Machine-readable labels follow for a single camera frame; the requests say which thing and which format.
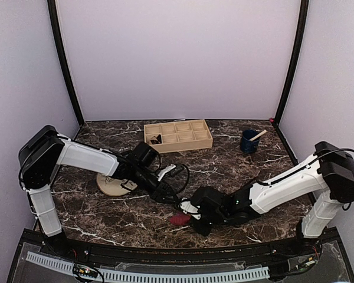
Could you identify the blue enamel mug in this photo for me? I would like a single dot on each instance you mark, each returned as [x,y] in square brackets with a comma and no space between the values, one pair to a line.
[246,145]

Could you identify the brown beige argyle sock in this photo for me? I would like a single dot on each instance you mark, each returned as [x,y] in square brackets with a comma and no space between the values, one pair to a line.
[155,140]

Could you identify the black front rail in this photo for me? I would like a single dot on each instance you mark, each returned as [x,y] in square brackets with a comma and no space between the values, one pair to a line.
[276,251]

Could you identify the round beige plate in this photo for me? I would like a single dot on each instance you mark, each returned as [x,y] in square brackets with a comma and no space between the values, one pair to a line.
[114,187]

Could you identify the purple maroon striped sock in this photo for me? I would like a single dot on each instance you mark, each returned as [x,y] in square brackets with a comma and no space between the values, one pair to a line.
[180,219]

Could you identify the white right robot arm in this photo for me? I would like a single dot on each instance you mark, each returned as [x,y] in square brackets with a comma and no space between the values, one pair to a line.
[329,170]

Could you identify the black left frame post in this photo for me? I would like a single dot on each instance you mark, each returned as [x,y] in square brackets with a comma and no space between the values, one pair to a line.
[58,41]

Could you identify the white slotted cable duct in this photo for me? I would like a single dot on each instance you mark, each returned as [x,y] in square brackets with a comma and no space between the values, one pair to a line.
[147,273]

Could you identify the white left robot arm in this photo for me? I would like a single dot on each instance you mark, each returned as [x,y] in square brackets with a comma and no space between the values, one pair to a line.
[49,149]

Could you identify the pale wooden stick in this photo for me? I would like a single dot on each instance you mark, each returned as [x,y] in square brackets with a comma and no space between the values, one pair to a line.
[258,135]

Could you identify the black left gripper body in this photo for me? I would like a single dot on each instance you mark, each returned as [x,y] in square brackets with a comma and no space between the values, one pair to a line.
[154,195]

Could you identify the black right frame post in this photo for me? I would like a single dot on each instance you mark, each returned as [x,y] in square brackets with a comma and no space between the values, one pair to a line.
[298,40]

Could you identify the black frame post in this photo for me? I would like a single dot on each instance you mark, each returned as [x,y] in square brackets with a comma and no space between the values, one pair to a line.
[298,40]
[58,41]

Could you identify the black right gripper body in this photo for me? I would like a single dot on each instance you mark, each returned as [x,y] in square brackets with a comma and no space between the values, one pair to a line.
[217,218]

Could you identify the wooden compartment tray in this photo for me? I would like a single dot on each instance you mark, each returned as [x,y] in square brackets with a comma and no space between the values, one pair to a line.
[179,136]

